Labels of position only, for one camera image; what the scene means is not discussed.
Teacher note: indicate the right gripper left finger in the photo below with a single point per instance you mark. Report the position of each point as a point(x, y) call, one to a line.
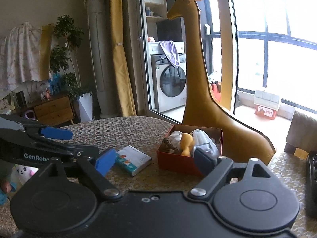
point(92, 171)

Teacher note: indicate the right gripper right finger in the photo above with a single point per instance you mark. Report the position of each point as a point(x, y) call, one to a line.
point(215, 171)

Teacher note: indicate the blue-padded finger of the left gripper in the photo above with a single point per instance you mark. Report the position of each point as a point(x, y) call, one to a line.
point(48, 131)

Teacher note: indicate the brown fuzzy soft object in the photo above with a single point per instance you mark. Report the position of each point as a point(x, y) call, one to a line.
point(168, 147)

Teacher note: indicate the wooden drawer cabinet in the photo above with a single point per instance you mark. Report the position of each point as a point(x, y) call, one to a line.
point(55, 111)

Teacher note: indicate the purple kettlebell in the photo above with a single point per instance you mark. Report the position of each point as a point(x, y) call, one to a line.
point(30, 114)

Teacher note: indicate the crumpled plastic bags in box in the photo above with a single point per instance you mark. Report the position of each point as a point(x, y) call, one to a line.
point(204, 142)

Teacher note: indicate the white plush toy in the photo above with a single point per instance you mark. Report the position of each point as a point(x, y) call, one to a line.
point(24, 173)

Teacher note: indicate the tan leather giraffe stool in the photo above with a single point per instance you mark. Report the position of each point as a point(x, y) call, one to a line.
point(240, 142)

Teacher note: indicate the white teal tissue pack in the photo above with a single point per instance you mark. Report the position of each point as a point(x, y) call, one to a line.
point(132, 160)

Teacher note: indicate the red rectangular tin box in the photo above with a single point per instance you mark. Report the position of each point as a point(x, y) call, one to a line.
point(184, 164)

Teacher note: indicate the white plant pot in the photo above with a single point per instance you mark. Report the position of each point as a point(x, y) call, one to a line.
point(85, 107)

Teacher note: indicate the yellow curtain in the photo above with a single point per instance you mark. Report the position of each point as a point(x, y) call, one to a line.
point(123, 84)

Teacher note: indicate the houndstooth sofa cushion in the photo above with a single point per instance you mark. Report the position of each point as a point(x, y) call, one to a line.
point(291, 171)

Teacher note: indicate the green potted tree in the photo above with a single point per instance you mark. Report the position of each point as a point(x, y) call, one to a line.
point(63, 57)

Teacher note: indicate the red crate on balcony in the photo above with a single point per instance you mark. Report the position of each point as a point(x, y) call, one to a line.
point(265, 112)

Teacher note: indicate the red bucket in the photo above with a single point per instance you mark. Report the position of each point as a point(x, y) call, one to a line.
point(216, 89)

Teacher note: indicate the white box on crate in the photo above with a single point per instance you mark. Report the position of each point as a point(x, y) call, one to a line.
point(267, 100)

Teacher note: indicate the floral cloth cover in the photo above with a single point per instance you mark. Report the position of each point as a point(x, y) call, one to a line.
point(25, 56)

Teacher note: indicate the beige upholstered stool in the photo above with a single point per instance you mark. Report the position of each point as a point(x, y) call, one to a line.
point(301, 137)

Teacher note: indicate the white washing machine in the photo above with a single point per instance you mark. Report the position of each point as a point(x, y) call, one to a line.
point(169, 82)

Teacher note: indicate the purple cloth on washer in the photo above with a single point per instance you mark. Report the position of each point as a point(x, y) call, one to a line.
point(170, 51)

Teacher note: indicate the white tower air conditioner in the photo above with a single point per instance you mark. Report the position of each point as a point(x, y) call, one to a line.
point(101, 58)

